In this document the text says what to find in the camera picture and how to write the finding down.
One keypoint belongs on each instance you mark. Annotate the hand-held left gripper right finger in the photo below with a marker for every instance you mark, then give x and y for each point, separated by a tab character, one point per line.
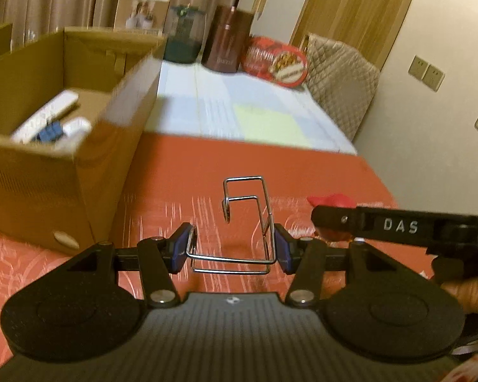
283	252

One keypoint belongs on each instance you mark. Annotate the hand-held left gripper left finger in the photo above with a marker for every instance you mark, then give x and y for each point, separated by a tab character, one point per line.
181	250

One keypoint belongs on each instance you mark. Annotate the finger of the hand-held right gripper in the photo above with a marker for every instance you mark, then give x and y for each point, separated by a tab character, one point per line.
334	219

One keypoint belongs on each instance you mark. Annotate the red boxing glove toy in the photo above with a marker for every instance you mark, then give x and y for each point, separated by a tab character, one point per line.
334	200

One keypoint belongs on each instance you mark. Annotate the brown cardboard box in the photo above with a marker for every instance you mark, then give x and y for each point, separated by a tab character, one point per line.
32	191

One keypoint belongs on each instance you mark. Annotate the plain white remote control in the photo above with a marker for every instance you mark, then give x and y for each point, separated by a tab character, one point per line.
77	125

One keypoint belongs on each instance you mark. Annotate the blue clip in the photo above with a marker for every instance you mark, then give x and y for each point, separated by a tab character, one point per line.
49	132

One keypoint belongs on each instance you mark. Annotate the white remote control with buttons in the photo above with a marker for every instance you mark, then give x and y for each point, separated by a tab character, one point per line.
51	107

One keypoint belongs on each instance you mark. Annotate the person's right hand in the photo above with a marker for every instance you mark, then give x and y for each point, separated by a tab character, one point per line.
470	292

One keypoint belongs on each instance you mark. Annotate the red printed mat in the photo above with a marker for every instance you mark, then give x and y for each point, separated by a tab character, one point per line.
183	175

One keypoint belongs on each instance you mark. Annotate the red white patterned clothing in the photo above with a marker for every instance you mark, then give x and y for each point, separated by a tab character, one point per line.
474	370

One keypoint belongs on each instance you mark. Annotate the red oval food package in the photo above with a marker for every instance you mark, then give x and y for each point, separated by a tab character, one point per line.
275	61

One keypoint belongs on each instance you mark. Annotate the brown metal canister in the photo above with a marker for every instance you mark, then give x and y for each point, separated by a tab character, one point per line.
227	39

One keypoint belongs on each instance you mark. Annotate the dark green glass jar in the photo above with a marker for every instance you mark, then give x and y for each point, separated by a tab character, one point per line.
183	36

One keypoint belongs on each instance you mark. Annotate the wooden door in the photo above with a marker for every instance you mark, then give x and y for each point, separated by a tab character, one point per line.
354	4

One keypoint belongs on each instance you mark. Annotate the white product box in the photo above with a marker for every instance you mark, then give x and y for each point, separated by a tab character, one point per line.
141	10

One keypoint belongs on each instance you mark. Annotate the beige wall socket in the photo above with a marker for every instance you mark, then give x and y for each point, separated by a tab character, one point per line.
418	68
433	77

